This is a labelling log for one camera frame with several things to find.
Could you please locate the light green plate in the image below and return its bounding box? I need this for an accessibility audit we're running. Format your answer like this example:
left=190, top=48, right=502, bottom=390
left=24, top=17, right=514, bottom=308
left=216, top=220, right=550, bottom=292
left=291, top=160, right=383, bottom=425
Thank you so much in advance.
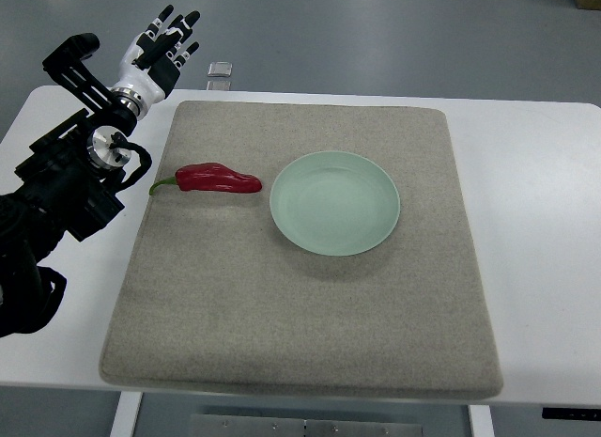
left=270, top=151, right=401, bottom=257

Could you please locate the white table leg right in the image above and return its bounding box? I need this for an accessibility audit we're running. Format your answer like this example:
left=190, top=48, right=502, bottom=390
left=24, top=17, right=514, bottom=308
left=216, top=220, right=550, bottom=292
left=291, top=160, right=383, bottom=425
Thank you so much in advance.
left=468, top=405, right=495, bottom=437

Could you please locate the black table control panel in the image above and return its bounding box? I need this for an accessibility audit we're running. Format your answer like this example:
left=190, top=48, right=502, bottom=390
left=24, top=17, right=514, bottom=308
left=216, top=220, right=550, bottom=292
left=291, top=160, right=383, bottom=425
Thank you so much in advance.
left=541, top=407, right=601, bottom=422

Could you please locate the red chili pepper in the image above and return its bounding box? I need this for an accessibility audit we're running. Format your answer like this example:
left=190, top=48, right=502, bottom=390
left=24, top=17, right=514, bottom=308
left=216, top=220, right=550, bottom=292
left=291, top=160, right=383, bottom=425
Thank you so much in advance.
left=148, top=163, right=263, bottom=195

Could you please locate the clear plastic floor piece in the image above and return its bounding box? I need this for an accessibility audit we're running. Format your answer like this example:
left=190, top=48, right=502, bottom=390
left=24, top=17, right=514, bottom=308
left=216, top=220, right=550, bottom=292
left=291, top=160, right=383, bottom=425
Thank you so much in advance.
left=208, top=61, right=233, bottom=78

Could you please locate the beige fabric mat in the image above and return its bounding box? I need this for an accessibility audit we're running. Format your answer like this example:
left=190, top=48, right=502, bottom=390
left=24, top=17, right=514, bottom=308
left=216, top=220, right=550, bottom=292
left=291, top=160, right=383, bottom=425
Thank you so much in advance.
left=99, top=101, right=503, bottom=400

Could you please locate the white table leg left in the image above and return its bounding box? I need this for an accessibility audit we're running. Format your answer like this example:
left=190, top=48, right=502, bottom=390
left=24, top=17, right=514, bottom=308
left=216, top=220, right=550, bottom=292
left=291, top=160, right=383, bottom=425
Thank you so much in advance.
left=109, top=392, right=143, bottom=437

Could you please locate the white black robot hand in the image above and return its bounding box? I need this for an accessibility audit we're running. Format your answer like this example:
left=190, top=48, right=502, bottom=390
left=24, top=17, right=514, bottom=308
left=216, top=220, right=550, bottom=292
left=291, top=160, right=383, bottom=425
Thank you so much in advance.
left=111, top=5, right=201, bottom=119

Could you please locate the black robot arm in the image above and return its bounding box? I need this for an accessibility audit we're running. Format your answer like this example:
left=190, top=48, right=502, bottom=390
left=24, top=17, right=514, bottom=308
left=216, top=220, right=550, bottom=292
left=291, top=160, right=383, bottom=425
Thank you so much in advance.
left=1, top=33, right=151, bottom=336

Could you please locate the white table leg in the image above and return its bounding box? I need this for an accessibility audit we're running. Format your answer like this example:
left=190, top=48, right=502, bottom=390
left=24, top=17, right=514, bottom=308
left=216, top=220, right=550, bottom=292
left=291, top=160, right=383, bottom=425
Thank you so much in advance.
left=468, top=405, right=495, bottom=437
left=109, top=392, right=143, bottom=437

